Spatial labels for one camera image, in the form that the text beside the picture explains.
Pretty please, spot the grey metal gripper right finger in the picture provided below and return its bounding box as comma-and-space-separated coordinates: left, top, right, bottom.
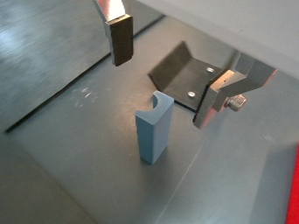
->
192, 52, 278, 129

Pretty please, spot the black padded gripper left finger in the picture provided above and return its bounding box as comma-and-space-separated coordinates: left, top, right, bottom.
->
92, 0, 134, 67

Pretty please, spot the blue arch block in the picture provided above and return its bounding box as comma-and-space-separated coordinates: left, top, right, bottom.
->
135, 91, 174, 165

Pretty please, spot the red foam shape board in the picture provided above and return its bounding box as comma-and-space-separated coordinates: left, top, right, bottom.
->
285, 144, 299, 224

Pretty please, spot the black curved holder stand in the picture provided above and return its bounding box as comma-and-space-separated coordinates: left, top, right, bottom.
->
148, 41, 222, 112

